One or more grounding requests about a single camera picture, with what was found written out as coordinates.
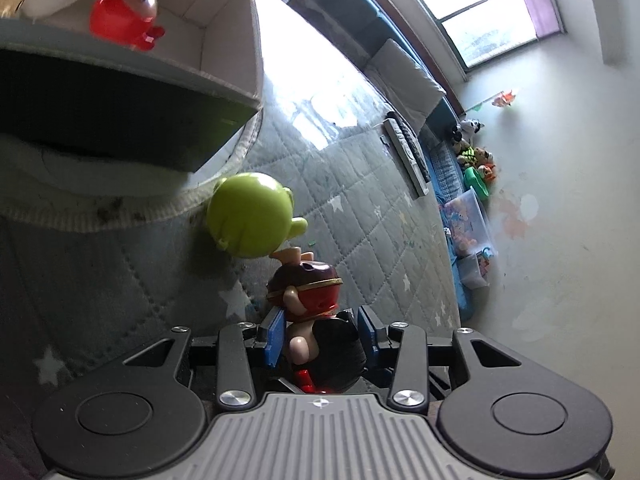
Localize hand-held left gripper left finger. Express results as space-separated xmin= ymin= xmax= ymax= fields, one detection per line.
xmin=122 ymin=305 xmax=287 ymax=413

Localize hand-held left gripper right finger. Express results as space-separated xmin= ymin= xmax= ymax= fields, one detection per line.
xmin=357 ymin=305 xmax=526 ymax=413

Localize dark-haired doll figure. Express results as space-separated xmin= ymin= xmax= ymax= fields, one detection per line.
xmin=266 ymin=246 xmax=373 ymax=395

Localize grey fabric storage box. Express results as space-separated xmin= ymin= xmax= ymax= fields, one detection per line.
xmin=0 ymin=0 xmax=264 ymax=175

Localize red round toy figure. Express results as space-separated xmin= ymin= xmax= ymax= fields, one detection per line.
xmin=90 ymin=0 xmax=166 ymax=52

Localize quilted grey desktop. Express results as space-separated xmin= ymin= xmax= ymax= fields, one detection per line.
xmin=0 ymin=0 xmax=463 ymax=411

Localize small clear plastic box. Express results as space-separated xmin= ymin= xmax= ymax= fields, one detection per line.
xmin=457 ymin=254 xmax=490 ymax=290

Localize green round toy figure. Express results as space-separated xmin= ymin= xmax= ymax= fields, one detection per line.
xmin=206 ymin=171 xmax=309 ymax=259

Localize clear plastic storage box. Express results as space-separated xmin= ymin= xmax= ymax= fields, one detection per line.
xmin=442 ymin=187 xmax=499 ymax=261

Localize green plastic toy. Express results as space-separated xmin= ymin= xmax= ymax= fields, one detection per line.
xmin=464 ymin=167 xmax=493 ymax=200

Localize black remote control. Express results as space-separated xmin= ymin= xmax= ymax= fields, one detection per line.
xmin=395 ymin=112 xmax=432 ymax=183

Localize orange plush toy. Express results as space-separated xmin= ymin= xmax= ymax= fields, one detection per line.
xmin=472 ymin=146 xmax=501 ymax=183

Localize black and white plush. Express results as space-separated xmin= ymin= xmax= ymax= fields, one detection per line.
xmin=452 ymin=119 xmax=487 ymax=153

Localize grey cushion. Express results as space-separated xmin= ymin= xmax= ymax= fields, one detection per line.
xmin=367 ymin=38 xmax=447 ymax=128

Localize window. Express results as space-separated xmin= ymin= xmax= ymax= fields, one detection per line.
xmin=395 ymin=0 xmax=566 ymax=68

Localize purple window blind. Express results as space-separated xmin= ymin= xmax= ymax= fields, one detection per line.
xmin=520 ymin=0 xmax=566 ymax=41

